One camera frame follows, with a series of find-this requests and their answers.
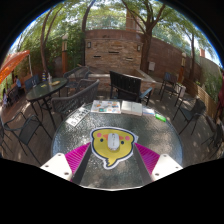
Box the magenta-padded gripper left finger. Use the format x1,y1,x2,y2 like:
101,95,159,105
39,142,93,186

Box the dark round patio table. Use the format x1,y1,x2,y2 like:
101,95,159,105
25,77,69,131

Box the wooden lamp post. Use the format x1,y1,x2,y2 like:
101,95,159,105
180,52,187,84
61,32,69,75

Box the blue metal chair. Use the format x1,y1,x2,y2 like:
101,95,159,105
158,71,183,101

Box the black wooden chair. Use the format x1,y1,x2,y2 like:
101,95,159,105
109,70,154,106

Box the white computer mouse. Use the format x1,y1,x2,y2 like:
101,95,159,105
107,133,121,152

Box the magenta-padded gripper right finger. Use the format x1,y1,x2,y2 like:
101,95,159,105
133,142,184,186

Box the white sign strip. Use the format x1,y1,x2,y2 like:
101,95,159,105
65,106,91,128

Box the yellow chick-shaped mouse pad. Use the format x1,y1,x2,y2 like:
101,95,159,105
89,126,138,170

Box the dark mesh patio chair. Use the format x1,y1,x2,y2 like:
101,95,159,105
172,98,207,136

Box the person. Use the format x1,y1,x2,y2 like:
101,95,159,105
13,75,23,90

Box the blue patio chair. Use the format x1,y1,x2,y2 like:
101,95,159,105
24,74,41,93

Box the orange umbrella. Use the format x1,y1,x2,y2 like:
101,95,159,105
0,49,31,84

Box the dark wicker chair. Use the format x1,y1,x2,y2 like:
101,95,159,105
50,78,101,131
63,65,92,89

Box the colourful printed sheet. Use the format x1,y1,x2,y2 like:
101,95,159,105
90,99,122,115

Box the black metal chair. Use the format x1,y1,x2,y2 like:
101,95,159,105
0,111,53,166

